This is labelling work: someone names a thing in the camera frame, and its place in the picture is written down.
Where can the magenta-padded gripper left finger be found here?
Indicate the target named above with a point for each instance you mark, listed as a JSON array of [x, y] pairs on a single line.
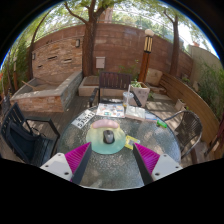
[[76, 156]]

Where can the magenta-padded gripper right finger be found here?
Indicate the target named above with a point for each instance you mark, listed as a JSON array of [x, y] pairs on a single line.
[[147, 158]]

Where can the dark grey computer mouse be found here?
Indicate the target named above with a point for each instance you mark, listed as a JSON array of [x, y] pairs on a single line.
[[108, 136]]

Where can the green pink round mouse pad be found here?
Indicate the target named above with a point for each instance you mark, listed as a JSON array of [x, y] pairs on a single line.
[[100, 145]]

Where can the yellow card with code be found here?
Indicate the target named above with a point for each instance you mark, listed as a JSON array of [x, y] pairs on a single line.
[[131, 142]]

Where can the green plastic bottle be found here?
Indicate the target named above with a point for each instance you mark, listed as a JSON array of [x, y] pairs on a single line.
[[162, 124]]

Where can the white licence plate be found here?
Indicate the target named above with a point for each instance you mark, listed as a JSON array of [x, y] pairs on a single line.
[[83, 119]]

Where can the dark wicker chair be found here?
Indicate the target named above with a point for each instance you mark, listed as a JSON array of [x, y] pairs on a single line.
[[188, 128]]

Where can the black metal chair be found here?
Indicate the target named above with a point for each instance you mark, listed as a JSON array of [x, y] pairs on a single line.
[[23, 140]]

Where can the clear plastic cup with straw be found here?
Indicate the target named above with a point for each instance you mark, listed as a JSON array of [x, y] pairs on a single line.
[[127, 99]]

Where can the stone planter with plant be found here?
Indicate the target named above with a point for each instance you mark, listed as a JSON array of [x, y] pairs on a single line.
[[142, 93]]

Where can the curved wooden bench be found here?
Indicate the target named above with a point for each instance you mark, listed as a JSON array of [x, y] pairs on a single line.
[[196, 103]]

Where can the pale stone block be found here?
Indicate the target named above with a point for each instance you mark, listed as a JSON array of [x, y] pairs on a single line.
[[154, 76]]

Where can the dark wooden slatted chair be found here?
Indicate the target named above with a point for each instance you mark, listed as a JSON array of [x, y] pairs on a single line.
[[115, 80]]

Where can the thin leaning tree trunk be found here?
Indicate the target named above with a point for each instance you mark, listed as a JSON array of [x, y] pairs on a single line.
[[30, 60]]

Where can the thick tree trunk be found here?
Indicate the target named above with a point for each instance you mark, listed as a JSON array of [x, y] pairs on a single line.
[[88, 46]]

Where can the slim dark tree trunk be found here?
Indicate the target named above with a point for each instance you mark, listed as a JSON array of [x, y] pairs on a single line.
[[175, 50]]

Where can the wooden garden lamp post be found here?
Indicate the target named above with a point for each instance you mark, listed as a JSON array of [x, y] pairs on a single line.
[[145, 63]]

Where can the grey wall box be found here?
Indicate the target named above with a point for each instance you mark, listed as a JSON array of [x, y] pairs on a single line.
[[100, 62]]

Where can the wall lamp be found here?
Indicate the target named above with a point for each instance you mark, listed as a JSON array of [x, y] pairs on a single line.
[[77, 43], [33, 56]]

